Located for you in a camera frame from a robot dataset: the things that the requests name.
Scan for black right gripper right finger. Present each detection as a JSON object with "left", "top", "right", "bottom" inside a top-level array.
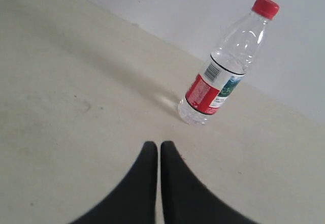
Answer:
[{"left": 160, "top": 141, "right": 255, "bottom": 223}]

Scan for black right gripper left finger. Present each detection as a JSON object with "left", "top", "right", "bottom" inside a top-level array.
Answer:
[{"left": 73, "top": 141, "right": 157, "bottom": 223}]

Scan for clear water bottle red cap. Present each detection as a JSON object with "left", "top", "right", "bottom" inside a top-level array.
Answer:
[{"left": 178, "top": 0, "right": 280, "bottom": 124}]

